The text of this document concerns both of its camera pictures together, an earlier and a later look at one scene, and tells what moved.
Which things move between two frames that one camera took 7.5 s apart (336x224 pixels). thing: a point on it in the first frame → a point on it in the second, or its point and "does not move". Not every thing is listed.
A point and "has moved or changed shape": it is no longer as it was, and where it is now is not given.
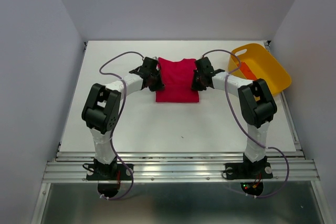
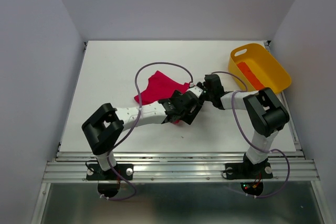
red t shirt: x=177 y=76 has moved or changed shape
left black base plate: x=103 y=172 does not move
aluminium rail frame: x=288 y=168 does not move
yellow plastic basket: x=263 y=65 does not move
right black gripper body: x=197 y=83 → x=207 y=94
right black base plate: x=237 y=171 does not move
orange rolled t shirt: x=247 y=72 does not move
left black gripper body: x=156 y=83 → x=187 y=117
